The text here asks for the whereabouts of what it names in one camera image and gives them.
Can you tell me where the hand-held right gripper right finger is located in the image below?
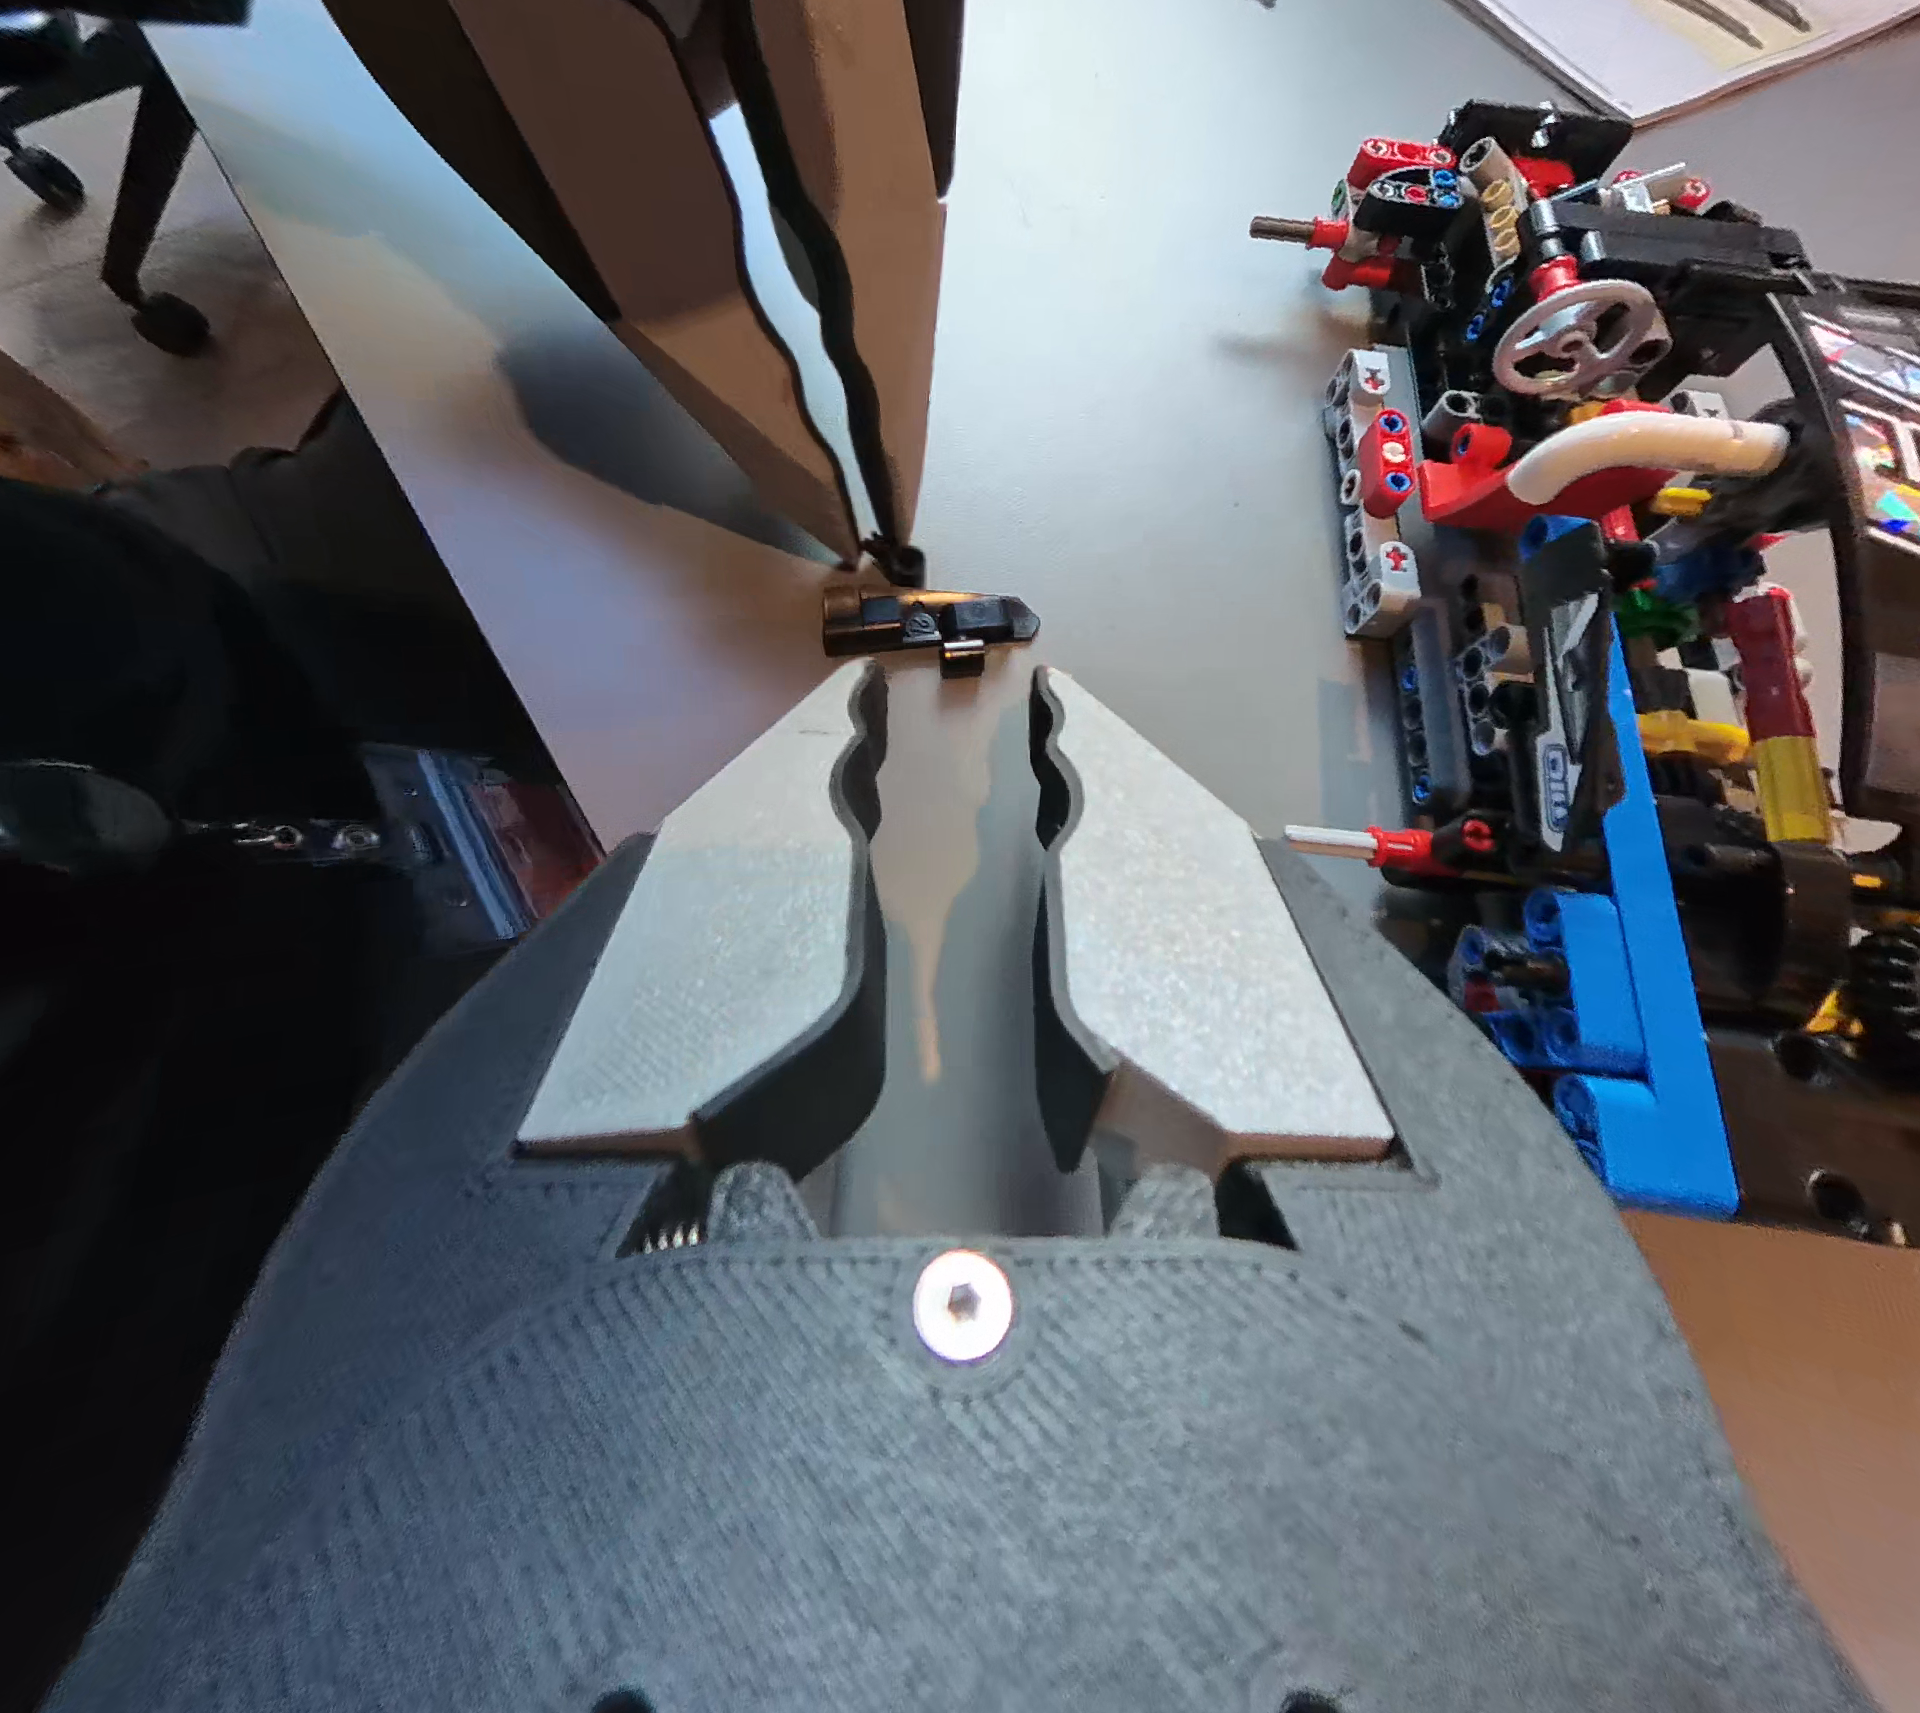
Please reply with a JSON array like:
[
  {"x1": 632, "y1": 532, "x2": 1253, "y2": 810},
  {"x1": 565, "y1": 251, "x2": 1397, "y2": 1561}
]
[{"x1": 1024, "y1": 667, "x2": 1404, "y2": 1184}]

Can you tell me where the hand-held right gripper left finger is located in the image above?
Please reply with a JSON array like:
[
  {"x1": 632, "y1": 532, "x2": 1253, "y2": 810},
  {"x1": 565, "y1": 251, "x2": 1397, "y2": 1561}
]
[{"x1": 515, "y1": 660, "x2": 895, "y2": 1184}]

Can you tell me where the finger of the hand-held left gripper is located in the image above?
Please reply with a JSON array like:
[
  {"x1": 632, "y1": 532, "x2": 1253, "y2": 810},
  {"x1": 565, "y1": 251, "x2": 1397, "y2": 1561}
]
[
  {"x1": 446, "y1": 0, "x2": 881, "y2": 566},
  {"x1": 732, "y1": 0, "x2": 951, "y2": 586}
]

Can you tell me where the small black Lego piece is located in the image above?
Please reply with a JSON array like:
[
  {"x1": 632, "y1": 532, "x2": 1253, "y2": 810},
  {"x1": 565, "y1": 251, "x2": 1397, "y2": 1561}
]
[{"x1": 822, "y1": 584, "x2": 1044, "y2": 681}]

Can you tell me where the grey desk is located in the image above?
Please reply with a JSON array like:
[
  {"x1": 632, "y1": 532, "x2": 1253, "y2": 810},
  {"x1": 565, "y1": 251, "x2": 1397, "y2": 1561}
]
[{"x1": 143, "y1": 0, "x2": 1920, "y2": 1713}]

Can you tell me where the clear badge holder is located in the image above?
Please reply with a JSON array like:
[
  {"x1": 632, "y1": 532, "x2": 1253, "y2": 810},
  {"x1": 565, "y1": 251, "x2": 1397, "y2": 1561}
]
[{"x1": 0, "y1": 750, "x2": 603, "y2": 953}]

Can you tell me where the brick toy car model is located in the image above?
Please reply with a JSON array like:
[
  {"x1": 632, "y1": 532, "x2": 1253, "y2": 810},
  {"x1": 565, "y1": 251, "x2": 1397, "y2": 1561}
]
[{"x1": 1248, "y1": 96, "x2": 1920, "y2": 1254}]

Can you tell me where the black office chair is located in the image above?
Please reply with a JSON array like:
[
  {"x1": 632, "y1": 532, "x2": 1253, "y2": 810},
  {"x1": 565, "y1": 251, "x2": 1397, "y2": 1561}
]
[{"x1": 0, "y1": 11, "x2": 212, "y2": 356}]

